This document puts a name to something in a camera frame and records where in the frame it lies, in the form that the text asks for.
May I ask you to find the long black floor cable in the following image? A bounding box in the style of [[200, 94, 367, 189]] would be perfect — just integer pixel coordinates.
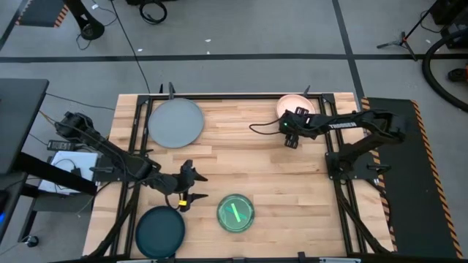
[[109, 0, 151, 94]]

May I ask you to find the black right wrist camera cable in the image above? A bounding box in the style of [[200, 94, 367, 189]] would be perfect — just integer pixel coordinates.
[[249, 116, 290, 136]]

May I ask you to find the black tripod stand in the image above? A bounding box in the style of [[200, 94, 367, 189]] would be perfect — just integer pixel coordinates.
[[376, 0, 445, 62]]

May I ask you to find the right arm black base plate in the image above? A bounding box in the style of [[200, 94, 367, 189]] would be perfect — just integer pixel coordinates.
[[325, 151, 392, 180]]

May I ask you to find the black power adapter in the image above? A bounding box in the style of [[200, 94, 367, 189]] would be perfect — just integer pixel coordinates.
[[46, 139, 77, 152]]

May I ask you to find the coiled black floor cable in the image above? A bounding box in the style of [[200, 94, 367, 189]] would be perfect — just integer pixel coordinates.
[[138, 0, 168, 26]]

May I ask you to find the thick black hose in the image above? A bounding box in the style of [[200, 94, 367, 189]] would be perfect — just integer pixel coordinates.
[[421, 28, 468, 113]]

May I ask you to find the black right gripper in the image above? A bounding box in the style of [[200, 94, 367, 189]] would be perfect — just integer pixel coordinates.
[[284, 106, 314, 149]]

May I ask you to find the black equipment case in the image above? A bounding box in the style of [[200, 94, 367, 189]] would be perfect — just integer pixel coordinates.
[[429, 0, 468, 50]]

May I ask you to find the transparent green plastic plate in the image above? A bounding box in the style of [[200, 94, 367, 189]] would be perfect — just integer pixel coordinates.
[[216, 193, 256, 234]]

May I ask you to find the black round-foot stand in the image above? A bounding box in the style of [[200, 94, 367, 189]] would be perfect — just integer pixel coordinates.
[[64, 0, 106, 42]]

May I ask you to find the black desk top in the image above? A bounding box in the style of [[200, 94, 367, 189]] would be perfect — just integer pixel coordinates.
[[0, 77, 50, 175]]

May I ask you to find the small hazard-striped black floor mat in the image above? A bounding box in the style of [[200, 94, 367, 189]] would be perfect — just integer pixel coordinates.
[[14, 0, 70, 28]]

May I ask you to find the dark teal plastic plate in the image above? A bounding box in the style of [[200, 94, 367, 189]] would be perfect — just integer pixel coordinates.
[[135, 205, 186, 260]]

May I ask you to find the black metal table frame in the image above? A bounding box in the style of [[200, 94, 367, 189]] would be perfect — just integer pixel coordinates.
[[86, 93, 398, 261]]

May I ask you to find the pale peach plastic plate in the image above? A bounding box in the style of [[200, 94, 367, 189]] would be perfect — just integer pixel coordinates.
[[276, 94, 317, 120]]

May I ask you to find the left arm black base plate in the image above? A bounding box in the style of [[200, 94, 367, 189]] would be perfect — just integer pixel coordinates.
[[91, 153, 149, 183]]

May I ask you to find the large grey plastic plate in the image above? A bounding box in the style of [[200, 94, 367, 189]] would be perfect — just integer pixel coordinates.
[[147, 96, 205, 149]]

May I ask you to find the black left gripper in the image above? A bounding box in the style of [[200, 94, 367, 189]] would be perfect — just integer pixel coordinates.
[[160, 159, 209, 213]]

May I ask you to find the large hazard-striped black floor mat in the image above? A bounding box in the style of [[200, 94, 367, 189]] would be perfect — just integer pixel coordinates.
[[361, 96, 465, 260]]

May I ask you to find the black desk support beam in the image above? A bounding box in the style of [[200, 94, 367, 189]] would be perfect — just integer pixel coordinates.
[[14, 151, 99, 196]]

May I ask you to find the white paper sheet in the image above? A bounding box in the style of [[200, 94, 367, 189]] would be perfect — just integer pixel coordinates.
[[38, 150, 99, 194]]

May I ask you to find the black orange floor device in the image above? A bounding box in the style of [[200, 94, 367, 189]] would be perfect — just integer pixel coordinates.
[[447, 64, 468, 84]]

